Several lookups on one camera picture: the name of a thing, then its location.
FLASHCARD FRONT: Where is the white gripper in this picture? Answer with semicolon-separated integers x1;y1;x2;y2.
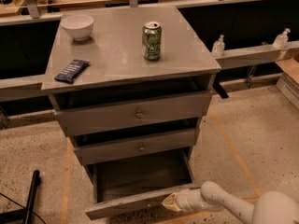
162;189;205;212

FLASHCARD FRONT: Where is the grey bottom drawer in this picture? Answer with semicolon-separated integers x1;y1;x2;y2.
86;148;197;220

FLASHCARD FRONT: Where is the grey drawer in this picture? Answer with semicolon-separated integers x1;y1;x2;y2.
86;148;197;220
74;128;198;165
55;91;211;136

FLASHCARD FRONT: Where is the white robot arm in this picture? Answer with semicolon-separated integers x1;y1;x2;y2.
163;181;299;224

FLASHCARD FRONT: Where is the grey middle drawer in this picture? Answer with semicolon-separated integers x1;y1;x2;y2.
74;128;198;165

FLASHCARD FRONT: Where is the grey wooden drawer cabinet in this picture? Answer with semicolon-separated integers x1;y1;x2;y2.
41;6;222;185

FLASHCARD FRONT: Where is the grey top drawer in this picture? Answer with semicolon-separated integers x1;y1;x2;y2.
55;91;211;136

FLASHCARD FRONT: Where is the black metal stand leg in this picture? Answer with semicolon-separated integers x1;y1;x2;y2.
0;170;41;224

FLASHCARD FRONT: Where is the clear sanitizer pump bottle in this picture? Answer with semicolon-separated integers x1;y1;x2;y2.
211;35;225;57

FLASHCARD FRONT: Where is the dark blue snack bar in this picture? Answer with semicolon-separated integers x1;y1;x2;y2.
54;59;90;84

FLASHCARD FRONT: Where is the cardboard box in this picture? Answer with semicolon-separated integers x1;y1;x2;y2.
276;58;299;109

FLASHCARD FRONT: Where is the grey metal railing beam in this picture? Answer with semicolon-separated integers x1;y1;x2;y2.
217;41;299;70

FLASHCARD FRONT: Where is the green soda can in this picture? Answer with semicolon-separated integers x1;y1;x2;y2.
142;21;162;61

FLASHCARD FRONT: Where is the white ceramic bowl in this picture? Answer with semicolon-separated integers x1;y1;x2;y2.
61;15;94;40

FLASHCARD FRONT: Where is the black cable on floor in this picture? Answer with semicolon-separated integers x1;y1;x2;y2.
0;191;47;224

